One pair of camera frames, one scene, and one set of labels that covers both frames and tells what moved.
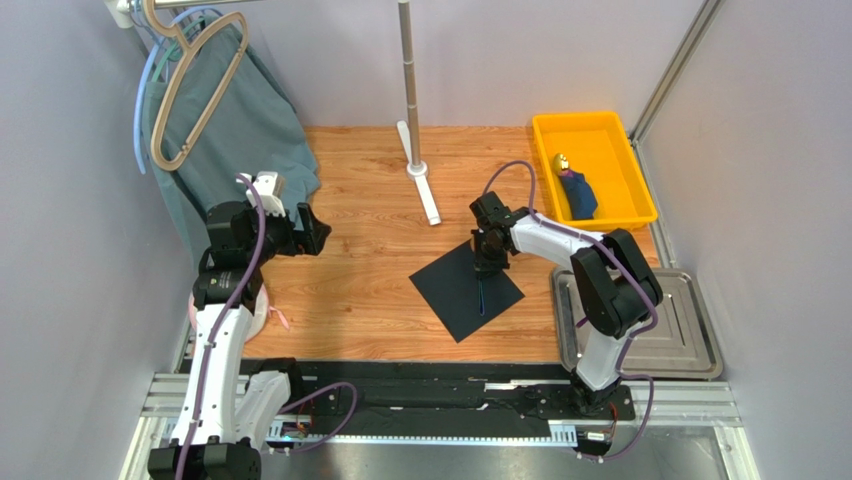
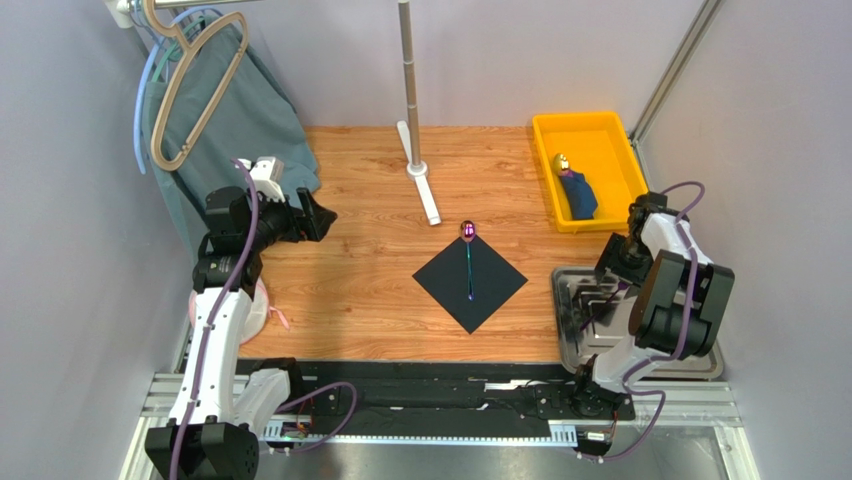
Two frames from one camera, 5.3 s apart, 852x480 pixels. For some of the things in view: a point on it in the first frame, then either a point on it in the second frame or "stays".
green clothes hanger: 175,52 stays
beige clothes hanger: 189,49 stays
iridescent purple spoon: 481,297 → 468,233
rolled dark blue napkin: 579,194 stays
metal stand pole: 414,140 stays
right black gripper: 488,247 → 614,257
